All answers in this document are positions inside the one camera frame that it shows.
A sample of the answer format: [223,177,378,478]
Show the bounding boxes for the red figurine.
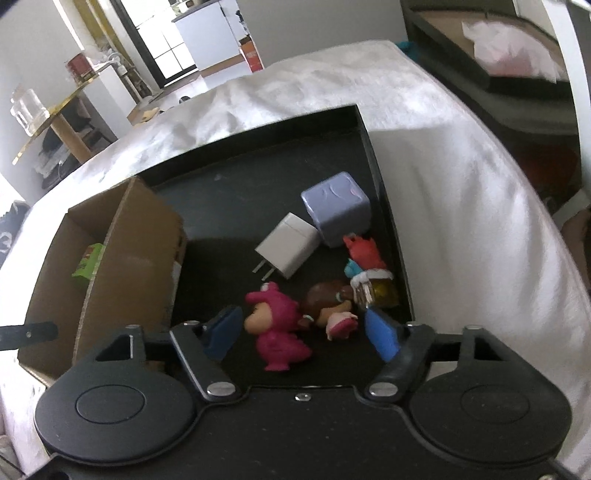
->
[342,234,387,271]

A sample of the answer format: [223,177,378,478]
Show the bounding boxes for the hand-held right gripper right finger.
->
[364,307,512,400]

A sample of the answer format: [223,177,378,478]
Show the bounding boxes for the dark clutter under table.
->
[34,124,116,190]

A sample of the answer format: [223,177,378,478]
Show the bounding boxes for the red tin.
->
[66,52,95,81]

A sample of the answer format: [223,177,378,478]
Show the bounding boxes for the small glass jar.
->
[346,258,400,309]

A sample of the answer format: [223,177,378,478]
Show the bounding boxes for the white plastic bag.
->
[462,18,568,84]

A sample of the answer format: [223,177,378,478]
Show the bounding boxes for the orange box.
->
[238,37,265,75]

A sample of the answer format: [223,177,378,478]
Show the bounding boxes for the white wall charger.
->
[253,212,321,282]

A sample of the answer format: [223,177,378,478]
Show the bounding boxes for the pink figurine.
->
[244,281,312,372]

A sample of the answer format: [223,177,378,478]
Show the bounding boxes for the white kitchen counter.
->
[174,0,241,72]

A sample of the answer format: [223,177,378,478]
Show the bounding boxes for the clear glass jar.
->
[10,88,51,137]

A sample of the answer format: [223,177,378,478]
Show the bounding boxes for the cardboard box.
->
[17,178,188,388]

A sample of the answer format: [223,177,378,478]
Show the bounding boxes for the black tray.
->
[134,104,416,386]

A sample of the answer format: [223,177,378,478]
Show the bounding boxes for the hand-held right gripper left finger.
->
[93,305,245,400]

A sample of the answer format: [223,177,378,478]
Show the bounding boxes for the white cabinet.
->
[83,62,139,139]

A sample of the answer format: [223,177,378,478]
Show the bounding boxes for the cardboard scraps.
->
[127,106,160,125]

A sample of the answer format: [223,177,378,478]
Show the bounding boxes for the black sneaker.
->
[0,200,31,264]

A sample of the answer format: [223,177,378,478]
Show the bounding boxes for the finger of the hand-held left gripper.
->
[0,322,58,352]

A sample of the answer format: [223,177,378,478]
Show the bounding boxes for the black framed glass door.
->
[122,0,199,86]

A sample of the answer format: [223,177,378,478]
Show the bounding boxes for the round gold-edged table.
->
[11,71,114,164]

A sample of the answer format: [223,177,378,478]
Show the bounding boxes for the brown-haired doll figurine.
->
[302,281,358,341]

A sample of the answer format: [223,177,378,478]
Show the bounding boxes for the green packet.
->
[71,243,106,289]

